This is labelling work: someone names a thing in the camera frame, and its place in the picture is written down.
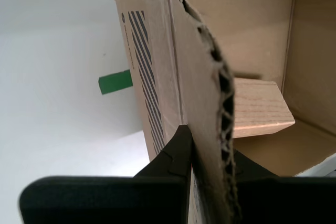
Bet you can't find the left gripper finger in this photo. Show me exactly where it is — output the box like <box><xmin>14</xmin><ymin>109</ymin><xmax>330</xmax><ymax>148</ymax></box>
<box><xmin>233</xmin><ymin>149</ymin><xmax>336</xmax><ymax>224</ymax></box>
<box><xmin>19</xmin><ymin>125</ymin><xmax>194</xmax><ymax>224</ymax></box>

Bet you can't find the light wooden block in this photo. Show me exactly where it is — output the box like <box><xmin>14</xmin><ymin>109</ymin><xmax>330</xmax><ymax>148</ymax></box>
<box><xmin>232</xmin><ymin>78</ymin><xmax>296</xmax><ymax>139</ymax></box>

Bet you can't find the brown cardboard box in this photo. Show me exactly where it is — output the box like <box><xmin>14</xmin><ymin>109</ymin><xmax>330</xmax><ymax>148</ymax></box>
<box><xmin>114</xmin><ymin>0</ymin><xmax>336</xmax><ymax>224</ymax></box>

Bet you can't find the green tape square marker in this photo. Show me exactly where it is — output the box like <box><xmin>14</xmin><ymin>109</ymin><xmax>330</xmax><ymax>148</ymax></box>
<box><xmin>98</xmin><ymin>69</ymin><xmax>133</xmax><ymax>95</ymax></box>

